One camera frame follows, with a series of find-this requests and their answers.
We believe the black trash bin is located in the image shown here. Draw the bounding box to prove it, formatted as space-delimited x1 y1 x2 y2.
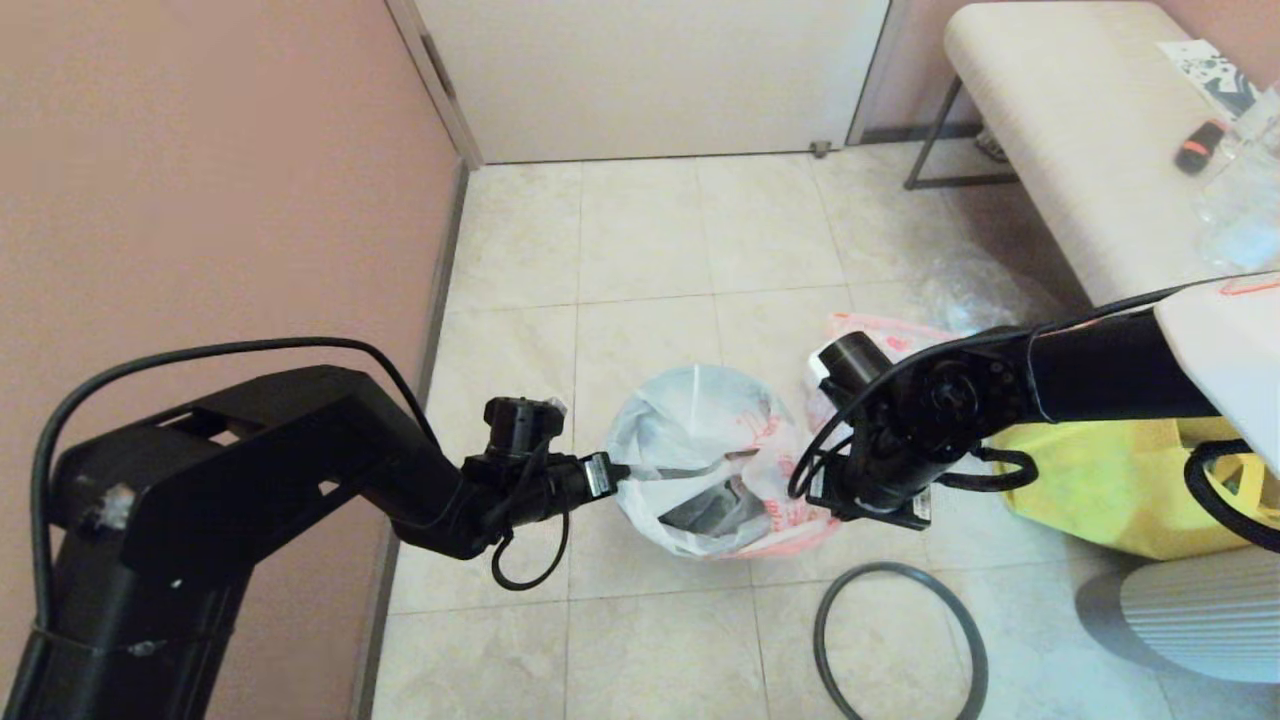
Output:
660 478 763 533

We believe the black and orange small device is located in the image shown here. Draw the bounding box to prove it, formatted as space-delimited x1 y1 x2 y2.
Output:
1175 118 1226 175

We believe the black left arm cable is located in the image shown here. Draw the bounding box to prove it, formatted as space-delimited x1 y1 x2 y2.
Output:
30 337 573 591

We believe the white bag orange drawstring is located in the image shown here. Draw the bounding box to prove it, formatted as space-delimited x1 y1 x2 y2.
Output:
805 312 966 421
605 365 846 559

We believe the yellow tote bag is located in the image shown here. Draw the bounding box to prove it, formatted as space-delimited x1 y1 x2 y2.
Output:
990 415 1280 561

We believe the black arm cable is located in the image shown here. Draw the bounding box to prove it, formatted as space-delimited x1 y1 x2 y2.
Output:
788 275 1280 553
30 337 573 591

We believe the grey ribbed round object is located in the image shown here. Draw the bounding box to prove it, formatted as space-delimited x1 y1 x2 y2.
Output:
1075 545 1280 686

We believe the clear plastic bottle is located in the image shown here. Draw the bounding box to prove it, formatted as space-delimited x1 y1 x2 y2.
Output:
1195 85 1280 273

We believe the white door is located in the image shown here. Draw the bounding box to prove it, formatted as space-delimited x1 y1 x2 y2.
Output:
413 0 891 166

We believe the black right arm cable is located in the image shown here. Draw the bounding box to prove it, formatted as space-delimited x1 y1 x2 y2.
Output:
788 275 1280 553

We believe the beige table with metal legs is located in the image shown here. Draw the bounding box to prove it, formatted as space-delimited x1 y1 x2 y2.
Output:
905 0 1280 306

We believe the black and white leaflet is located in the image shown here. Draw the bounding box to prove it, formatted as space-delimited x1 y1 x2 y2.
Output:
1158 38 1256 119

